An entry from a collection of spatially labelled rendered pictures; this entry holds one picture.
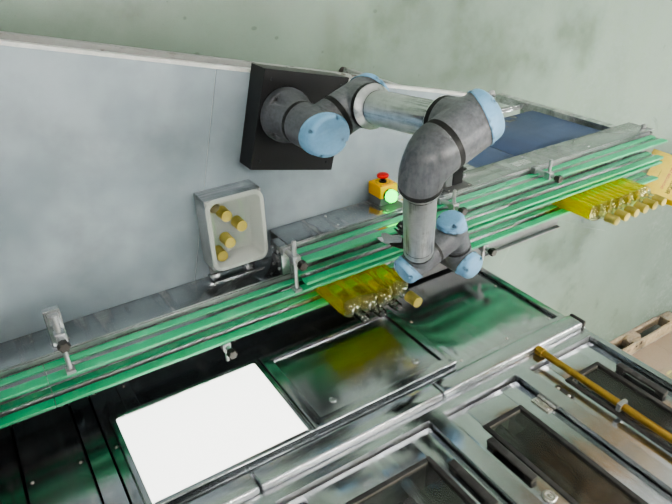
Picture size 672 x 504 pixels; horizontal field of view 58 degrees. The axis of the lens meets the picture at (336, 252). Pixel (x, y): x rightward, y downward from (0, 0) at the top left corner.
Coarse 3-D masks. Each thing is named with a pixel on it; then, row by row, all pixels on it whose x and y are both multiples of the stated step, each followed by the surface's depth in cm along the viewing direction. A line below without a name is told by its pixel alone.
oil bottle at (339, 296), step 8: (320, 288) 186; (328, 288) 182; (336, 288) 182; (344, 288) 182; (328, 296) 183; (336, 296) 178; (344, 296) 178; (352, 296) 178; (336, 304) 180; (344, 304) 175; (352, 304) 175; (360, 304) 176; (344, 312) 177
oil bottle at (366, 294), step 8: (344, 280) 186; (352, 280) 186; (360, 280) 186; (352, 288) 182; (360, 288) 182; (368, 288) 182; (360, 296) 179; (368, 296) 178; (376, 296) 179; (368, 304) 178
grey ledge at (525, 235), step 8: (544, 224) 246; (552, 224) 249; (520, 232) 239; (528, 232) 242; (536, 232) 245; (544, 232) 245; (504, 240) 236; (512, 240) 239; (520, 240) 240; (496, 248) 235; (504, 248) 235; (440, 264) 221; (432, 272) 220
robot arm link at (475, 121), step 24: (336, 96) 154; (360, 96) 150; (384, 96) 145; (408, 96) 140; (456, 96) 128; (480, 96) 122; (360, 120) 152; (384, 120) 144; (408, 120) 135; (432, 120) 121; (456, 120) 119; (480, 120) 120; (456, 144) 118; (480, 144) 122
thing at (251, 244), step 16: (256, 192) 171; (208, 208) 165; (240, 208) 179; (256, 208) 177; (208, 224) 167; (224, 224) 178; (256, 224) 180; (240, 240) 183; (256, 240) 184; (240, 256) 181; (256, 256) 181
